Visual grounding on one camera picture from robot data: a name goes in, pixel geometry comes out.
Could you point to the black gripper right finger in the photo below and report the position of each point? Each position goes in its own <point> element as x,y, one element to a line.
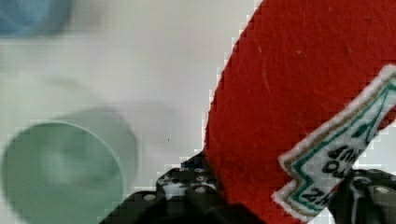
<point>365,197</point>

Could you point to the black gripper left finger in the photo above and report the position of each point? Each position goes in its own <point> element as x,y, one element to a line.
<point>188,194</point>

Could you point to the red plush ketchup bottle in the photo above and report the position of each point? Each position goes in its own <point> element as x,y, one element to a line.
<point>308,86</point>

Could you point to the green metal cup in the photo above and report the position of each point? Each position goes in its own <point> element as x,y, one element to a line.
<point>74,169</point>

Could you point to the blue bowl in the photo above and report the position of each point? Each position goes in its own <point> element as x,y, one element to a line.
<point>26,18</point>

